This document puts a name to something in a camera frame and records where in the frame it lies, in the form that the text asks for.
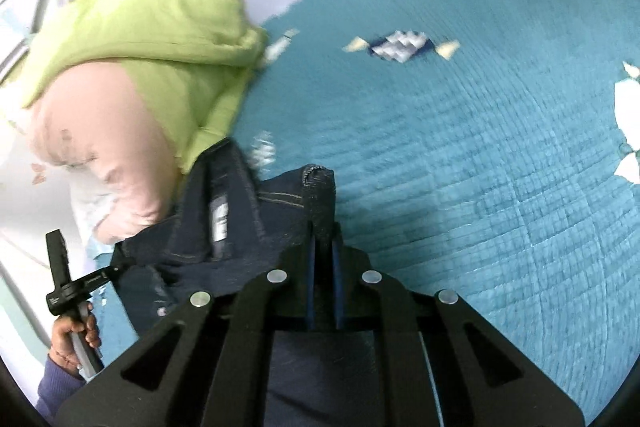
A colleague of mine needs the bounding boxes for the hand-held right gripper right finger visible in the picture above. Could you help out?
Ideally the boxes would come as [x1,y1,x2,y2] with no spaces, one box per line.
[331,234,587,427]

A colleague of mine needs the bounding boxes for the dark blue denim jeans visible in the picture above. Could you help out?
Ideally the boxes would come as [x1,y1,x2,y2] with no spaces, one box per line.
[112,138,401,427]

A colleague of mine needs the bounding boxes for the teal quilted printed blanket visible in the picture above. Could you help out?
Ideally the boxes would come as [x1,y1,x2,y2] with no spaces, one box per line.
[85,0,640,427]

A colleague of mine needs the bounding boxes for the person's left hand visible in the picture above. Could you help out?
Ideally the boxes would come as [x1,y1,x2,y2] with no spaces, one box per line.
[49,301,102,379]

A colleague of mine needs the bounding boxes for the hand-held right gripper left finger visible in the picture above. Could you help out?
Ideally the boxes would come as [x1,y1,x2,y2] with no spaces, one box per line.
[61,227,318,427]

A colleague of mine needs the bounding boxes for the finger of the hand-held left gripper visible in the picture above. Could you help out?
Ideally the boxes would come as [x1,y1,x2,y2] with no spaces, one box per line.
[84,263,127,294]

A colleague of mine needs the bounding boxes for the person's left forearm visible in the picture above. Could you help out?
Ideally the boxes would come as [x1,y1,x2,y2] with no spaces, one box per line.
[34,354,90,414]

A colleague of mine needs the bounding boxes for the pink garment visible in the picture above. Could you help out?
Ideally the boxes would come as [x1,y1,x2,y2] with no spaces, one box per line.
[0,72,118,255]

